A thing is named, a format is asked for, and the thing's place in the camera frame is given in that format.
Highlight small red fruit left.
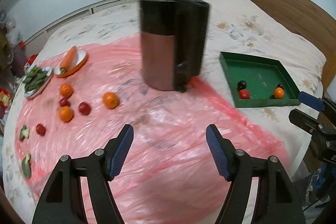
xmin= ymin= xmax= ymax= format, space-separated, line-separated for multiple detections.
xmin=35 ymin=123 xmax=46 ymax=136

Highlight wooden headboard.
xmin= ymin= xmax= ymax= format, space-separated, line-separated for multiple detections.
xmin=251 ymin=0 xmax=335 ymax=88

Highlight grey patterned plate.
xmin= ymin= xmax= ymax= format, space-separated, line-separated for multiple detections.
xmin=23 ymin=65 xmax=53 ymax=99

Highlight green leafy vegetables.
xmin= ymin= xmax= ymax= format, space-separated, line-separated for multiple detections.
xmin=23 ymin=65 xmax=49 ymax=92

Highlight red object beside bed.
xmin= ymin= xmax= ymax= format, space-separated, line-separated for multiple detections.
xmin=27 ymin=54 xmax=38 ymax=65

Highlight black plum in tray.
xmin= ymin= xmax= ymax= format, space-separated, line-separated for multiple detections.
xmin=237 ymin=80 xmax=247 ymax=91

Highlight green vegetable piece lower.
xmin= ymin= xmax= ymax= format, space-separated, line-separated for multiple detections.
xmin=21 ymin=153 xmax=31 ymax=179

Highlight orange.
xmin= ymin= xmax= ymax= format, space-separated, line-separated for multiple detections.
xmin=273 ymin=88 xmax=285 ymax=99
xmin=59 ymin=83 xmax=74 ymax=98
xmin=58 ymin=106 xmax=74 ymax=123
xmin=102 ymin=92 xmax=119 ymax=109

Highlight carrot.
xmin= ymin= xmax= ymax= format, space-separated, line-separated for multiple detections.
xmin=60 ymin=46 xmax=77 ymax=75

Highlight red apple in tray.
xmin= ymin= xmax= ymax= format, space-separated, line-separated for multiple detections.
xmin=239 ymin=89 xmax=251 ymax=100

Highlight small red apple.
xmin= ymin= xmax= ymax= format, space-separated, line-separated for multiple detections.
xmin=59 ymin=97 xmax=71 ymax=107

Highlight floral bed quilt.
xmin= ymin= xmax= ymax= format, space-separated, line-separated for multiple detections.
xmin=2 ymin=0 xmax=326 ymax=223

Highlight white radiator cover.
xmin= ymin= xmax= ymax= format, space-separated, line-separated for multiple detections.
xmin=23 ymin=0 xmax=138 ymax=57

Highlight pink plastic sheet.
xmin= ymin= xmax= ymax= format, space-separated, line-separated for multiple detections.
xmin=15 ymin=35 xmax=288 ymax=223

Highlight black copper cylindrical appliance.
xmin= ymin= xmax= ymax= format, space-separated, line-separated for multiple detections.
xmin=139 ymin=0 xmax=210 ymax=93

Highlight orange in tray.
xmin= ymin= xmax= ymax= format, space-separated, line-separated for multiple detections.
xmin=273 ymin=88 xmax=285 ymax=99

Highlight broccoli piece upper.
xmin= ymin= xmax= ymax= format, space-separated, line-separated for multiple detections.
xmin=19 ymin=124 xmax=30 ymax=141

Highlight orange rimmed white plate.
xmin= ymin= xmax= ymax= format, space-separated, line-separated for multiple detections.
xmin=54 ymin=49 xmax=88 ymax=78

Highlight green tray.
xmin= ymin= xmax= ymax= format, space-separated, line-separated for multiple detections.
xmin=219 ymin=52 xmax=300 ymax=108

